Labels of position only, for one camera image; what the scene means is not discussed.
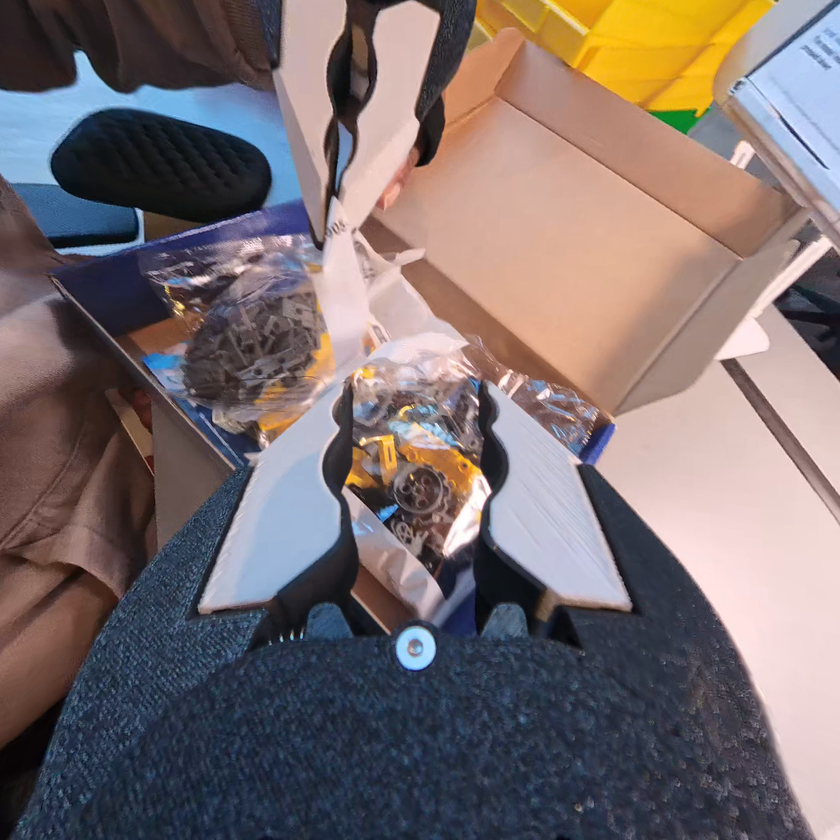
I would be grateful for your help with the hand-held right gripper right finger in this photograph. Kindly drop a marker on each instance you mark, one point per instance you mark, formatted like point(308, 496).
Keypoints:
point(551, 518)

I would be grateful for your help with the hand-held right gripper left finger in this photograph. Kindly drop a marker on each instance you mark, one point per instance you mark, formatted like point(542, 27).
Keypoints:
point(275, 525)

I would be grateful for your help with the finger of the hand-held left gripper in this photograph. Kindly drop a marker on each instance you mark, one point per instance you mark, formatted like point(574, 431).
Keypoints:
point(302, 79)
point(400, 79)

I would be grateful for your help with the bag of wheels and beams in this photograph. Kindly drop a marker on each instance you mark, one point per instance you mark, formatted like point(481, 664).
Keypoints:
point(426, 485)

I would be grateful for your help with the bag of grey bricks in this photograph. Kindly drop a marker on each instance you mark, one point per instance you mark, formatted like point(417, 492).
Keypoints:
point(249, 341)

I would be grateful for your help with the blue cardboard kit box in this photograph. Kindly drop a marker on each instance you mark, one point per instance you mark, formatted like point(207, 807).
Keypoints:
point(558, 229)

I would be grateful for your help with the grey desk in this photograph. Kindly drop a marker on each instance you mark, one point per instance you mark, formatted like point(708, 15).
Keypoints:
point(689, 525)

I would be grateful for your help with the person's left hand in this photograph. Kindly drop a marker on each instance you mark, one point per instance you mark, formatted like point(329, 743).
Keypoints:
point(397, 187)

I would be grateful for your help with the bag of yellow bricks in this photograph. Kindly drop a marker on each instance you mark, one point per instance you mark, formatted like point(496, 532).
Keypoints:
point(289, 410)

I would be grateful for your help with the black office chair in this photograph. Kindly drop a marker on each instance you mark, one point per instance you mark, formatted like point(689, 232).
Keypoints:
point(164, 164)

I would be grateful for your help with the blue picture leaflet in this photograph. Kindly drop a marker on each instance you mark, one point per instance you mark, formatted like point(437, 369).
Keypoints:
point(164, 374)

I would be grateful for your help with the yellow storage bin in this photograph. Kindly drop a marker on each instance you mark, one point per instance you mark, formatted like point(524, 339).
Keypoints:
point(656, 46)

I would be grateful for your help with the white paper packet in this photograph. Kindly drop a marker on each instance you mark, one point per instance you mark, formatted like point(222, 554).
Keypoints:
point(413, 308)

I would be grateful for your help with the green storage bin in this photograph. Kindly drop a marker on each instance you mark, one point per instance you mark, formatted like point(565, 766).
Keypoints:
point(679, 119)

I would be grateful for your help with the printed instruction sheet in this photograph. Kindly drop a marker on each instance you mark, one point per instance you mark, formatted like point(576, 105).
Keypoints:
point(807, 79)

